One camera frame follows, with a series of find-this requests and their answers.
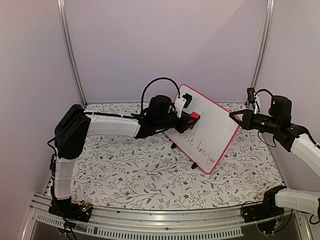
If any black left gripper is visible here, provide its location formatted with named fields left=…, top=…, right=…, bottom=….
left=156, top=112, right=198, bottom=134

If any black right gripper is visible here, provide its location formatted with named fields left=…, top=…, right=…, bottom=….
left=229, top=109, right=280, bottom=135

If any red whiteboard eraser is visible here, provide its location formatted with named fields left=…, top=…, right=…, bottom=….
left=190, top=111, right=200, bottom=121

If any pink framed whiteboard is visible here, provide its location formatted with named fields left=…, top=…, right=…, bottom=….
left=164, top=84, right=239, bottom=174

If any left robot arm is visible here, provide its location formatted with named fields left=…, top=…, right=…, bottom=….
left=50, top=95, right=200, bottom=217

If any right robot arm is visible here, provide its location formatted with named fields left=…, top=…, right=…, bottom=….
left=229, top=95, right=320, bottom=223

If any black whiteboard stand foot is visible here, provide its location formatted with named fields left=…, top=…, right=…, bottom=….
left=170, top=143, right=177, bottom=149

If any floral patterned table mat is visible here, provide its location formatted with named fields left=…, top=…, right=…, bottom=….
left=48, top=102, right=287, bottom=210

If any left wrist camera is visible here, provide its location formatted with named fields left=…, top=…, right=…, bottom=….
left=174, top=93, right=193, bottom=118

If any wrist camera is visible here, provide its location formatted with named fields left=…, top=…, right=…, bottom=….
left=174, top=93, right=193, bottom=118
left=247, top=87, right=260, bottom=114

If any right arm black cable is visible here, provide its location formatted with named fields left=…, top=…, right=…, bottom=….
left=256, top=88, right=278, bottom=148

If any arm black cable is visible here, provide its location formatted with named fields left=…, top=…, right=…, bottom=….
left=140, top=77, right=180, bottom=116
left=256, top=88, right=278, bottom=148

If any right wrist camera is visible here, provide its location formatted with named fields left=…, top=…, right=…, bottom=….
left=247, top=87, right=260, bottom=114

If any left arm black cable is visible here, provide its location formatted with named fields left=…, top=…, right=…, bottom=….
left=140, top=77, right=180, bottom=116

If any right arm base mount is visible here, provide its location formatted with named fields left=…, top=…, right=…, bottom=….
left=240, top=203, right=285, bottom=223

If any front aluminium rail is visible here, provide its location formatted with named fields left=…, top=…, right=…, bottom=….
left=20, top=193, right=320, bottom=240

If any right aluminium frame post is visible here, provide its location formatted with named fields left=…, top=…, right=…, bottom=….
left=250, top=0, right=275, bottom=88

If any aluminium frame post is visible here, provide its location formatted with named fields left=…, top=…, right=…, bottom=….
left=250, top=0, right=275, bottom=88
left=56, top=0, right=88, bottom=107

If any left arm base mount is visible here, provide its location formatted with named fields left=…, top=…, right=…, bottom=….
left=48, top=198, right=93, bottom=223

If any left aluminium frame post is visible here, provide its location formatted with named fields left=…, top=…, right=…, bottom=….
left=56, top=0, right=88, bottom=107

